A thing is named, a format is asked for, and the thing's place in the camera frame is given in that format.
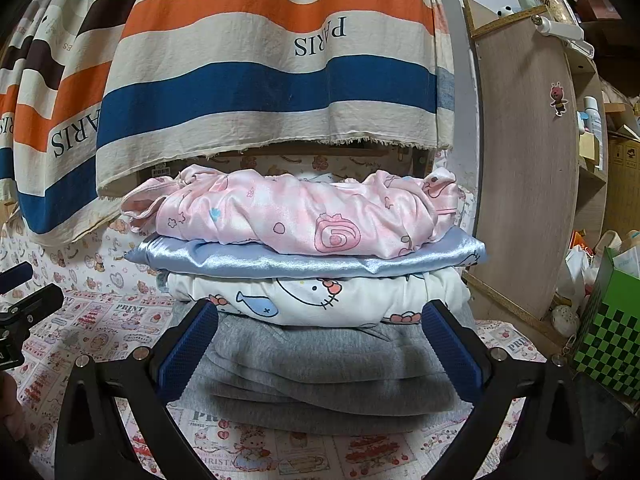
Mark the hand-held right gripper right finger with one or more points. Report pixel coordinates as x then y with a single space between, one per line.
450 355

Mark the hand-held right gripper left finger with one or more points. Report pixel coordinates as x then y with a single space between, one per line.
187 355

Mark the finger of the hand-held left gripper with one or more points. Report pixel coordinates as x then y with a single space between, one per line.
37 302
17 275

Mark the blue satin pants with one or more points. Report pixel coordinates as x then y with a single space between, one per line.
300 260

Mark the pink printed pants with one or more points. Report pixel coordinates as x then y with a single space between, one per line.
280 210

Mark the white cat print pants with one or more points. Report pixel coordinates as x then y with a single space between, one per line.
350 295

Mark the grey pants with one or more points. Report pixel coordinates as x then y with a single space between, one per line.
320 370

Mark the person's left hand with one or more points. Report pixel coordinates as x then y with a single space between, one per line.
11 412

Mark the printed bedsheet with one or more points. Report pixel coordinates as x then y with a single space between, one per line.
100 320

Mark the white round plush toy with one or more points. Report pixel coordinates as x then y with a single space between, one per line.
565 320

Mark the white plastic bag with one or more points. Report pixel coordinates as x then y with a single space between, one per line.
580 275

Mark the green checkered box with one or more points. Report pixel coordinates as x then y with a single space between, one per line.
610 330

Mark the wooden shelf unit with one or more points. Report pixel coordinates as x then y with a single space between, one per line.
520 160

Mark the small yellow box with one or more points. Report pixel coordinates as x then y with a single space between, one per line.
589 147

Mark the cardboard box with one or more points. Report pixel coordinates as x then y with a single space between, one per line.
625 155

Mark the white spray bottle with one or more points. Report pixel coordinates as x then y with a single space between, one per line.
592 117

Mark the cartoon sticker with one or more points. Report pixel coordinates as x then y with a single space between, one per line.
557 97

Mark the striped hanging cloth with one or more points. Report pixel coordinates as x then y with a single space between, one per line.
250 60

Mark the white lint roller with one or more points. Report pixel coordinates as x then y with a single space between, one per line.
565 32

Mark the small panda figure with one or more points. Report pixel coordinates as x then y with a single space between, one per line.
507 11

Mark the glass jar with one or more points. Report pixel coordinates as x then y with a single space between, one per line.
550 0

